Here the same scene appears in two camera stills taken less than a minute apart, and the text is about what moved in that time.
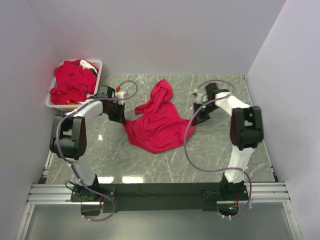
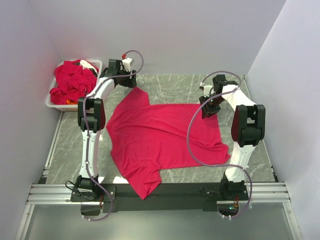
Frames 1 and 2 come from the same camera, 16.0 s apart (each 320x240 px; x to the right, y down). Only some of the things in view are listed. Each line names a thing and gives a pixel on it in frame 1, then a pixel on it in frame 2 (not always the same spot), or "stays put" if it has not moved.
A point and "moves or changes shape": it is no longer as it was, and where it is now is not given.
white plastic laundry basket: (99, 64) stays put
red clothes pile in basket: (72, 82) stays put
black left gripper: (120, 117) -> (131, 82)
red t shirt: (158, 125) moves or changes shape
